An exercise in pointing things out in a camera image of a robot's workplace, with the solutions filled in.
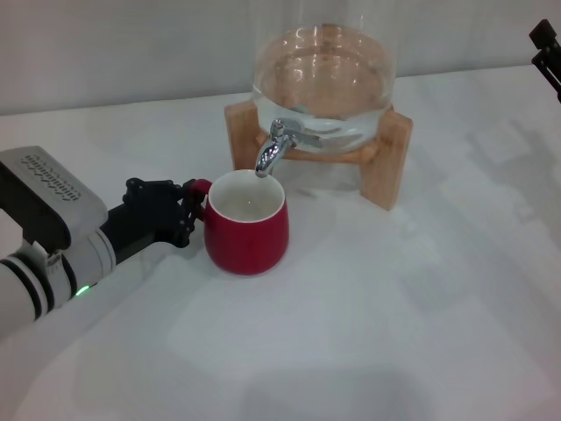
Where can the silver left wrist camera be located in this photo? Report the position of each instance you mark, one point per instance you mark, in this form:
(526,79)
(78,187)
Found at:
(48,193)

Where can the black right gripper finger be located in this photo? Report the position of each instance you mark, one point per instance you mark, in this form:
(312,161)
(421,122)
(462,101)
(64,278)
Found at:
(545,33)
(553,70)

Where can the wooden dispenser stand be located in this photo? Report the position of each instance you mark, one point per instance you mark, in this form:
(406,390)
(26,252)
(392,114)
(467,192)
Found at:
(396,166)

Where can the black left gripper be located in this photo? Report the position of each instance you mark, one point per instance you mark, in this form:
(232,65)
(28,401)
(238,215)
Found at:
(140,223)

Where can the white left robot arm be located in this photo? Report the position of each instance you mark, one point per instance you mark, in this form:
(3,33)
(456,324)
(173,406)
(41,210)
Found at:
(17,285)

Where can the glass water dispenser jar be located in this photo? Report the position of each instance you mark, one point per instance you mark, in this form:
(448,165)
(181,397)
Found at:
(324,66)

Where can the red ceramic cup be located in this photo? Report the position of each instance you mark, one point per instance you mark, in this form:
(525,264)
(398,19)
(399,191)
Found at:
(250,245)

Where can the chrome faucet with lever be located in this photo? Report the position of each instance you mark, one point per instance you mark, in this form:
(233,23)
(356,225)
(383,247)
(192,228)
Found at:
(267,155)

